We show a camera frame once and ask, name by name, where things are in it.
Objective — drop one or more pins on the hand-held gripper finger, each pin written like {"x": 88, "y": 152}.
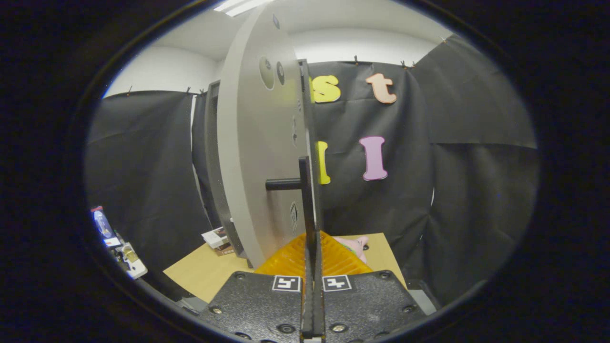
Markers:
{"x": 319, "y": 295}
{"x": 307, "y": 295}

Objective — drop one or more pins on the light grey shoe cabinet door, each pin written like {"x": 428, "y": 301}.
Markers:
{"x": 257, "y": 143}

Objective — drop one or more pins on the pink plush toy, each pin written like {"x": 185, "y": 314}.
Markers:
{"x": 352, "y": 247}

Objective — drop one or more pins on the brown book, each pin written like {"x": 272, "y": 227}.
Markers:
{"x": 224, "y": 250}

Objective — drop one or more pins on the black backdrop cloth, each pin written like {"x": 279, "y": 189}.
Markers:
{"x": 452, "y": 166}

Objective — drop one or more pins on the wide ceiling light panel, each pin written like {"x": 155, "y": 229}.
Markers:
{"x": 240, "y": 6}

